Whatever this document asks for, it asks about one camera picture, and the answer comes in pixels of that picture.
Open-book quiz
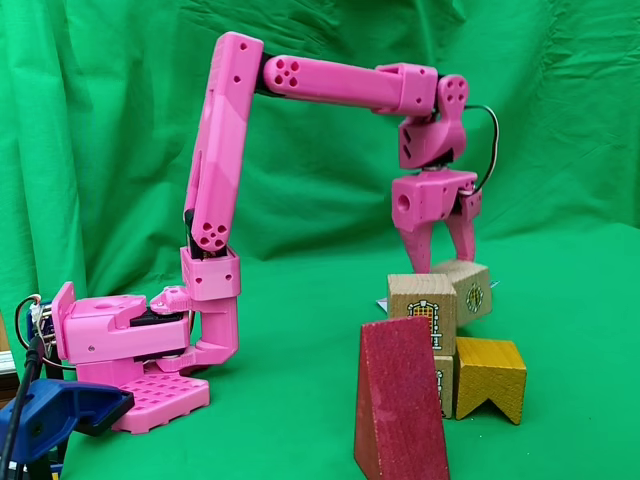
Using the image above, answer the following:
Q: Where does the wooden cube oval window print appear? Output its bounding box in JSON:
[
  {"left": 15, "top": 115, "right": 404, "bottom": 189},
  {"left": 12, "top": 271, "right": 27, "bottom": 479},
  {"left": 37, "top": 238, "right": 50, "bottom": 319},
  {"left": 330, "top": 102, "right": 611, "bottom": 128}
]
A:
[{"left": 430, "top": 259, "right": 494, "bottom": 331}]

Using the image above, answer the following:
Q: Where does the red triangular wedge block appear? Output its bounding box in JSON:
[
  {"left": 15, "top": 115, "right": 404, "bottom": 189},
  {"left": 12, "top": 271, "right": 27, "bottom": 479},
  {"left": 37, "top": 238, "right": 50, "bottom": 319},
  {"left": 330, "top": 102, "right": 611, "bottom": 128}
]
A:
[{"left": 353, "top": 315, "right": 451, "bottom": 480}]

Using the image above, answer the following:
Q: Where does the paper picture of house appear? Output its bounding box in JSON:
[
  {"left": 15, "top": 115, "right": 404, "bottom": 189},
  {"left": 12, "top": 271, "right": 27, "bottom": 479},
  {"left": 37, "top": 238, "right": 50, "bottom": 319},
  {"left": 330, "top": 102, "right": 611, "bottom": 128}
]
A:
[{"left": 374, "top": 279, "right": 502, "bottom": 315}]

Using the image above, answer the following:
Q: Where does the wooden cube balcony window print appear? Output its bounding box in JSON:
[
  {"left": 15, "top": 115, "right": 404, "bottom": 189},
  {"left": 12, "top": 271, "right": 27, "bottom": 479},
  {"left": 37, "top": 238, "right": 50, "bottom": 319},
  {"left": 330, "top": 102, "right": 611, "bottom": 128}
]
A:
[{"left": 387, "top": 273, "right": 460, "bottom": 359}]

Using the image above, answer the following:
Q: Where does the wooden cube door print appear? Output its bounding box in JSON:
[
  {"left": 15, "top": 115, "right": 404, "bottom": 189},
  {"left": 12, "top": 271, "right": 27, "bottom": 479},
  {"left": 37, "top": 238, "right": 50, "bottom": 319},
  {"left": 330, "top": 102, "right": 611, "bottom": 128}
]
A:
[{"left": 432, "top": 353, "right": 456, "bottom": 420}]

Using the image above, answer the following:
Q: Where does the yellow notched wooden block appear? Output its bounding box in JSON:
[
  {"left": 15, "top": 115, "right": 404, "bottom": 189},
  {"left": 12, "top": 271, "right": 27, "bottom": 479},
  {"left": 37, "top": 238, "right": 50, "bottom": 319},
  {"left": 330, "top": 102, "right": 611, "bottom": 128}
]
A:
[{"left": 453, "top": 337, "right": 528, "bottom": 426}]

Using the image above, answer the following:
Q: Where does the green cloth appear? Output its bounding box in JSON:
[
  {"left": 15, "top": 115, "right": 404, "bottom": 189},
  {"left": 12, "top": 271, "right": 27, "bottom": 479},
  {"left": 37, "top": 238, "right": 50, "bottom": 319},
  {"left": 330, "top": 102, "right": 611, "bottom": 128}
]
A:
[{"left": 0, "top": 0, "right": 640, "bottom": 480}]

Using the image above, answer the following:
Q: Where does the blue controller board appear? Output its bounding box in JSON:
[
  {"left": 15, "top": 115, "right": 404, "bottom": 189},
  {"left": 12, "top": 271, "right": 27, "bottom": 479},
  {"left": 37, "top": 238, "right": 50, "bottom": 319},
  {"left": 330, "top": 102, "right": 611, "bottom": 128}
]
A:
[{"left": 13, "top": 294, "right": 59, "bottom": 371}]

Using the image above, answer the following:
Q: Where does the blue clamp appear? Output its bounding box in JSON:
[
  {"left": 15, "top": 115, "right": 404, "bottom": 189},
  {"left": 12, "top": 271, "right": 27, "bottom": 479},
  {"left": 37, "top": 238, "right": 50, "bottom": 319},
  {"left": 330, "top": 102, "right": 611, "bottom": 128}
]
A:
[{"left": 0, "top": 378, "right": 135, "bottom": 480}]

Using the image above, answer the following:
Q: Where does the white red black servo cable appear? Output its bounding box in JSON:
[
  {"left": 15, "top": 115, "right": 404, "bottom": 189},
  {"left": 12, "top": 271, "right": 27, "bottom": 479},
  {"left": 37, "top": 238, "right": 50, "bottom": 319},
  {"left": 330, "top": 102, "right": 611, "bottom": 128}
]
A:
[{"left": 459, "top": 103, "right": 501, "bottom": 196}]

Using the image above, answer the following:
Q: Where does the black power cable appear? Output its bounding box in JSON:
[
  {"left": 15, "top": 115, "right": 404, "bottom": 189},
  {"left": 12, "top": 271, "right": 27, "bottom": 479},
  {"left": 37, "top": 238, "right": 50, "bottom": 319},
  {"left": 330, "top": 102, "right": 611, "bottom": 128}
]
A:
[{"left": 0, "top": 335, "right": 45, "bottom": 480}]

